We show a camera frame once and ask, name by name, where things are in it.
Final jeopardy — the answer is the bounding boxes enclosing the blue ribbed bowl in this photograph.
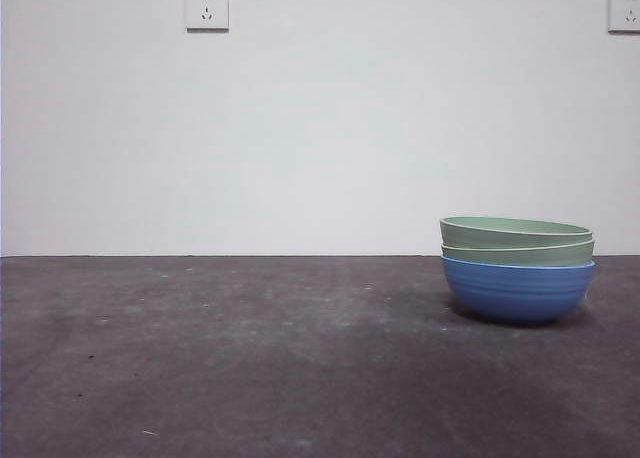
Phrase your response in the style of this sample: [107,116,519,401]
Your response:
[440,256,597,325]

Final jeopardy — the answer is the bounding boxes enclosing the white wall socket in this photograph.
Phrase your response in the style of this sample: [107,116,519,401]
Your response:
[185,0,231,33]
[607,0,640,34]

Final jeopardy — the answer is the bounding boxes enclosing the green ribbed bowl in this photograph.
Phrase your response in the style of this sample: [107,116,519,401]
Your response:
[441,237,597,268]
[439,215,595,249]

